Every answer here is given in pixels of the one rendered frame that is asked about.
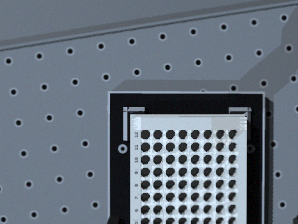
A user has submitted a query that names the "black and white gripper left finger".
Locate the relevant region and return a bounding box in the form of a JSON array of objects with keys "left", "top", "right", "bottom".
[{"left": 107, "top": 216, "right": 124, "bottom": 224}]

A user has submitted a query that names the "black plate nest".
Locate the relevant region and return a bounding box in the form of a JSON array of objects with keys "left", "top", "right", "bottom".
[{"left": 108, "top": 91, "right": 265, "bottom": 224}]

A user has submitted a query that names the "white well plate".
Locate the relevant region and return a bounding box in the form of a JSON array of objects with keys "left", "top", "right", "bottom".
[{"left": 130, "top": 114, "right": 247, "bottom": 224}]

